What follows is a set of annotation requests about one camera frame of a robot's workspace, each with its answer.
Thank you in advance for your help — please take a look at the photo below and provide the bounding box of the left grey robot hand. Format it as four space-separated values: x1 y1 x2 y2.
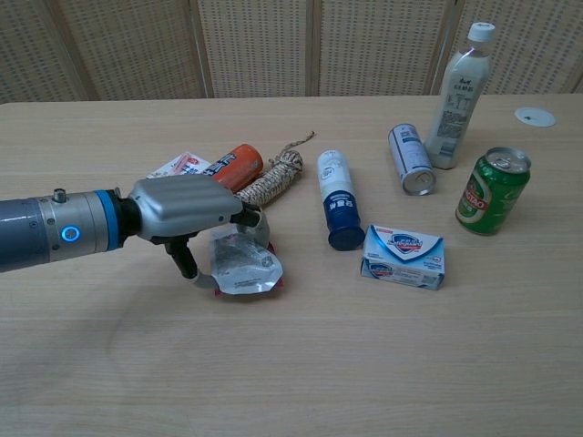
113 176 273 290

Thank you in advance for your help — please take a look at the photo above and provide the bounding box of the silver spout pouch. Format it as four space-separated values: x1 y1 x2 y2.
208 227 284 298

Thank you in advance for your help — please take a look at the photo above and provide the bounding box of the white red milk carton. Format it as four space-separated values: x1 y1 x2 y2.
146 152 213 181

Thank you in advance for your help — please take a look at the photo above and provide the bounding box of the orange drink can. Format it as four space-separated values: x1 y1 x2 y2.
204 144 265 191

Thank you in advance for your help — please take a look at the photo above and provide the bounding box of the white blue spray bottle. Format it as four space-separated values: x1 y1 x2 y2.
317 149 367 252

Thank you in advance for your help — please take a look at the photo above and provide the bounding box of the bamboo folding screen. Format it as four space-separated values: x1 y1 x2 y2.
0 0 583 107

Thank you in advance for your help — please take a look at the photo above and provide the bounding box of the white blue soap box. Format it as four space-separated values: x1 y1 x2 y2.
360 223 446 291

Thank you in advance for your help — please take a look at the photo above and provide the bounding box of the silver white slim can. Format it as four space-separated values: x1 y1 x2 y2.
387 123 437 197

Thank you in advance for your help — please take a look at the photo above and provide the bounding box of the milk tea bottle white cap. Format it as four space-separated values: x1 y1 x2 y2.
424 22 497 171

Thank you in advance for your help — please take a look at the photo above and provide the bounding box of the green beer can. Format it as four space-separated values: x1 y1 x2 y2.
455 146 533 237

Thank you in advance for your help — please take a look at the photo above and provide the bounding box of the braided rope bundle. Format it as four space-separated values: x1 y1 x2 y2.
233 130 317 207

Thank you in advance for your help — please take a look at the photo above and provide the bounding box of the white round cable grommet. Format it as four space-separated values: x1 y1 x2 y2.
514 107 558 128

